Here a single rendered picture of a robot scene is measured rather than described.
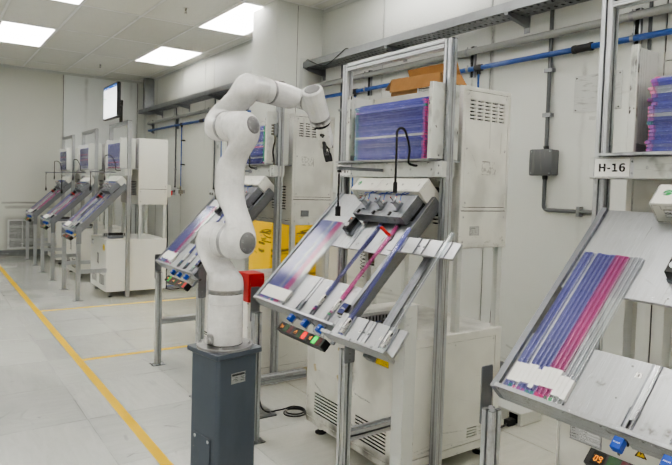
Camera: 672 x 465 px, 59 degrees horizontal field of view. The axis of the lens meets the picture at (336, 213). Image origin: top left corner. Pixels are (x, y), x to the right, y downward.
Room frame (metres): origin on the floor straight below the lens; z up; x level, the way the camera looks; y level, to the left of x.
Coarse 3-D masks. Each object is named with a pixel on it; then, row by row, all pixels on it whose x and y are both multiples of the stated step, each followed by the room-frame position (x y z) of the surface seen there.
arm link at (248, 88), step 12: (240, 84) 2.04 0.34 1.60; (252, 84) 2.05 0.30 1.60; (264, 84) 2.09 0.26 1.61; (228, 96) 2.04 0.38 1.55; (240, 96) 2.04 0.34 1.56; (252, 96) 2.06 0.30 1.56; (264, 96) 2.11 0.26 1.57; (216, 108) 2.06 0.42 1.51; (228, 108) 2.06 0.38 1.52; (240, 108) 2.08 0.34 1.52
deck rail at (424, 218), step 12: (432, 204) 2.53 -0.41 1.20; (420, 216) 2.49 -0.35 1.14; (432, 216) 2.53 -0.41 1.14; (420, 228) 2.49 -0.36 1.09; (396, 252) 2.42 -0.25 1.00; (396, 264) 2.42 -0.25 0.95; (372, 276) 2.37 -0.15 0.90; (384, 276) 2.38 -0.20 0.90; (372, 300) 2.35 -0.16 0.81; (360, 312) 2.32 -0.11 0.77
